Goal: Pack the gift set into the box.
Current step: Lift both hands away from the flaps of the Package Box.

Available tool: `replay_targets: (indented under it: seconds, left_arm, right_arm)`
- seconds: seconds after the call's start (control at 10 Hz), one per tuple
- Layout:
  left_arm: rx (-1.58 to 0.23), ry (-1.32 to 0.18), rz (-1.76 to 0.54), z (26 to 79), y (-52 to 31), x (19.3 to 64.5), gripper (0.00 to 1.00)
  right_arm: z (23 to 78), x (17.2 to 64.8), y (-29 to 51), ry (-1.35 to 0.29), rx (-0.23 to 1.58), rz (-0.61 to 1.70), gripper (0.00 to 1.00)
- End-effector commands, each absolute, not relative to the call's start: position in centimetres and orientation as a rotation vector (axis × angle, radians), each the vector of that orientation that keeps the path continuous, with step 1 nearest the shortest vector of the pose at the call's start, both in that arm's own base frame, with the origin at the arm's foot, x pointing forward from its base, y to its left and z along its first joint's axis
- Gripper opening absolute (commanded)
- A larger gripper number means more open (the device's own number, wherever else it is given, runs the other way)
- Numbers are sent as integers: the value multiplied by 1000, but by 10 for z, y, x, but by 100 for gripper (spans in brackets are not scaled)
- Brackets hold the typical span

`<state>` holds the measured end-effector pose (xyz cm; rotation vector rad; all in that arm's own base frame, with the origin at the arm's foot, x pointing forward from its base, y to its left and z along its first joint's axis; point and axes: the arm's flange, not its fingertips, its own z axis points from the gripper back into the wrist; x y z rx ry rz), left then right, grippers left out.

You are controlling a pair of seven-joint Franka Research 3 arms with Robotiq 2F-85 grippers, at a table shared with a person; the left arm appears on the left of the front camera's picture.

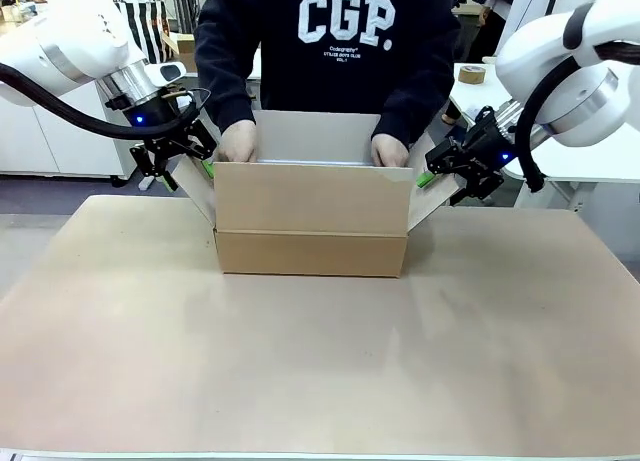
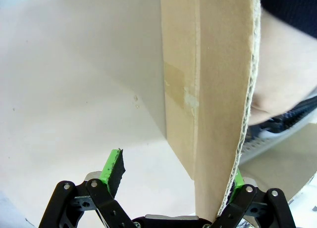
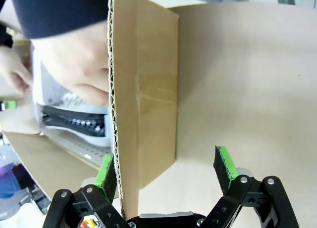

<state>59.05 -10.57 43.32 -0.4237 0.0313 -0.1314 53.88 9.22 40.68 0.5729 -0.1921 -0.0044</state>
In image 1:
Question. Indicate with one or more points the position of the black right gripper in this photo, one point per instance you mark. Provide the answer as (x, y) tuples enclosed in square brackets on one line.
[(487, 141)]

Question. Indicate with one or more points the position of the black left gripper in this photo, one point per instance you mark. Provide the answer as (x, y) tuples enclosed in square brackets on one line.
[(150, 112)]

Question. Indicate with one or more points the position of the brown kraft tape roll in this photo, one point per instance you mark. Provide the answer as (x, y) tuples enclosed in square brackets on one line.
[(472, 80)]

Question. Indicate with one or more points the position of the brown cardboard shipping box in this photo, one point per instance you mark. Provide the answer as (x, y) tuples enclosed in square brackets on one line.
[(310, 206)]

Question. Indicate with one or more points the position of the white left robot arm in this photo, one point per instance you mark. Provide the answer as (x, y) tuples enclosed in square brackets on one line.
[(75, 31)]

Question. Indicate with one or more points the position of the person's right forearm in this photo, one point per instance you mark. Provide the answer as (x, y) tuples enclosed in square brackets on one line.
[(225, 96)]

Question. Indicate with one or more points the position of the person's left forearm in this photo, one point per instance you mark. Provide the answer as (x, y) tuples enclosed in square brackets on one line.
[(415, 101)]

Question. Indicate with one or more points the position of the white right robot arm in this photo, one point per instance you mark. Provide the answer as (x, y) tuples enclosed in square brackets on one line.
[(590, 71)]

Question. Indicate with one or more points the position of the small open cardboard box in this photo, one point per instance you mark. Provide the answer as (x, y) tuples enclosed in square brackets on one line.
[(186, 51)]

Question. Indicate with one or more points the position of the person's right hand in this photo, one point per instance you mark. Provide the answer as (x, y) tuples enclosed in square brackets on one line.
[(240, 141)]

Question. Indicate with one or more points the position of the person's left hand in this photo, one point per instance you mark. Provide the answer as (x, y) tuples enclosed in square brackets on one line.
[(392, 151)]

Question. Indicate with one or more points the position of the white table with metal legs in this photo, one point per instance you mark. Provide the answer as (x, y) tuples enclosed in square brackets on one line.
[(575, 166)]

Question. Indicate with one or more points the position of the white cabinet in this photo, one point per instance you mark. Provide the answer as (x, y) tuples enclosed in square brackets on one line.
[(60, 141)]

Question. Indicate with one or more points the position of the black white striped bag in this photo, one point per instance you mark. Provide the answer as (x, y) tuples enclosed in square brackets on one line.
[(145, 31)]

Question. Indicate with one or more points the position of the person in dark clothes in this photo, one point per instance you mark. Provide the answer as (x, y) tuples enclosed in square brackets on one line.
[(492, 36)]

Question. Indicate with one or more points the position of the person in navy sweatshirt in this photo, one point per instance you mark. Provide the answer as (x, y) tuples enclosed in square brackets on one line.
[(340, 71)]

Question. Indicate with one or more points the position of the white board panel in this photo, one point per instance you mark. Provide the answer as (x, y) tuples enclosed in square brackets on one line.
[(535, 1)]

